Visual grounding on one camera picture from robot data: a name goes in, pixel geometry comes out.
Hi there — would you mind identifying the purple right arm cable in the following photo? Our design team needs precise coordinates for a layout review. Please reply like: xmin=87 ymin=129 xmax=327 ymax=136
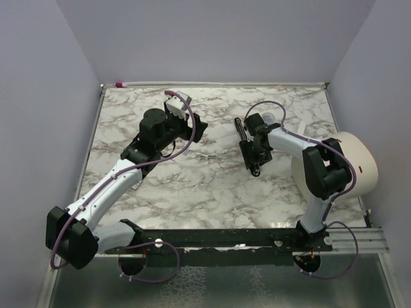
xmin=244 ymin=101 xmax=360 ymax=278

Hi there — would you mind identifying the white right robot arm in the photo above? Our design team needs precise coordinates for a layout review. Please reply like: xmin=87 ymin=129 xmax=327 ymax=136
xmin=237 ymin=114 xmax=353 ymax=251

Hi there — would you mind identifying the pink capped white tube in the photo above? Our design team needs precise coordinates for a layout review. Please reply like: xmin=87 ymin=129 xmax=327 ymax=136
xmin=114 ymin=82 xmax=128 ymax=88

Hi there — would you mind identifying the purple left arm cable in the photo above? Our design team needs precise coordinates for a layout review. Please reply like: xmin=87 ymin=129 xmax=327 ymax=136
xmin=49 ymin=90 xmax=202 ymax=283

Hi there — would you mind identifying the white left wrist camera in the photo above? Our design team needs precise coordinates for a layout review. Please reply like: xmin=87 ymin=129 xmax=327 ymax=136
xmin=164 ymin=90 xmax=188 ymax=120

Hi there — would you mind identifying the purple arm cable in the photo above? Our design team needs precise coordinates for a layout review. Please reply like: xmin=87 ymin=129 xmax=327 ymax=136
xmin=244 ymin=101 xmax=360 ymax=278
xmin=49 ymin=90 xmax=202 ymax=283

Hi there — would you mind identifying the open staple box tray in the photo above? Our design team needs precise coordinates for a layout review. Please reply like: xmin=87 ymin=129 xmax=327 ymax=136
xmin=131 ymin=182 xmax=142 ymax=191

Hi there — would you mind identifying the aluminium frame rail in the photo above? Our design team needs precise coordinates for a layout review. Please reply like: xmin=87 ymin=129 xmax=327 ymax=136
xmin=39 ymin=223 xmax=393 ymax=307

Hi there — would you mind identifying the large white paper roll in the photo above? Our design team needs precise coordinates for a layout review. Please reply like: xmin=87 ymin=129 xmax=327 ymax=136
xmin=291 ymin=132 xmax=378 ymax=203

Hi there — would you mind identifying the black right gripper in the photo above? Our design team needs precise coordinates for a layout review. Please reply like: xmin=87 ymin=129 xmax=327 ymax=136
xmin=240 ymin=138 xmax=271 ymax=168

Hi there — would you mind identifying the clear tub of clips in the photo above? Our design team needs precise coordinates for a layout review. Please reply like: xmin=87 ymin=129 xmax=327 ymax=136
xmin=261 ymin=112 xmax=275 ymax=125

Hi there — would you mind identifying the white stapler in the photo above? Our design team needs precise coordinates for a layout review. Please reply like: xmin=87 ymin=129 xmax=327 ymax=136
xmin=297 ymin=121 xmax=308 ymax=137

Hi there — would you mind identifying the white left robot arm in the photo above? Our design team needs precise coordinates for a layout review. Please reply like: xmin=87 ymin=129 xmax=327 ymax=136
xmin=46 ymin=107 xmax=208 ymax=270

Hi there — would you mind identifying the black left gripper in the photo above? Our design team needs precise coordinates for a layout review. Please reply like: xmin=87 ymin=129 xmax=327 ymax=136
xmin=157 ymin=101 xmax=207 ymax=152

